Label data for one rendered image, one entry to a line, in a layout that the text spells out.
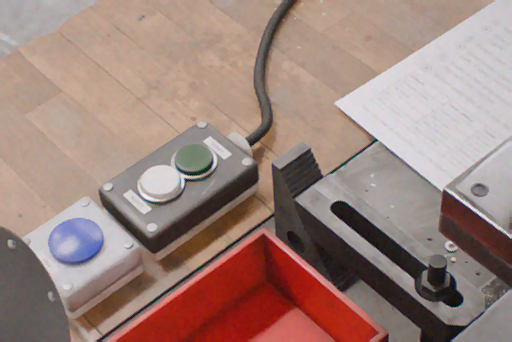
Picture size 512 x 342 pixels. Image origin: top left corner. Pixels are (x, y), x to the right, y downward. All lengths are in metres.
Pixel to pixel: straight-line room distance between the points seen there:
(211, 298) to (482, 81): 0.32
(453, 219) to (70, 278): 0.33
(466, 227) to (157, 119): 0.42
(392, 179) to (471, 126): 0.08
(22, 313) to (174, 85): 0.63
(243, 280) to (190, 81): 0.23
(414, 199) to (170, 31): 0.28
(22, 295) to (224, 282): 0.44
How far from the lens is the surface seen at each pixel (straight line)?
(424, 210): 0.88
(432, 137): 0.93
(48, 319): 0.37
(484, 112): 0.95
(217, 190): 0.86
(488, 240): 0.58
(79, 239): 0.83
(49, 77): 1.01
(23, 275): 0.37
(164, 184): 0.85
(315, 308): 0.80
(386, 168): 0.91
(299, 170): 0.80
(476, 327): 0.72
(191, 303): 0.78
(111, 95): 0.98
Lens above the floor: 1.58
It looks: 50 degrees down
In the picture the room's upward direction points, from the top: 7 degrees counter-clockwise
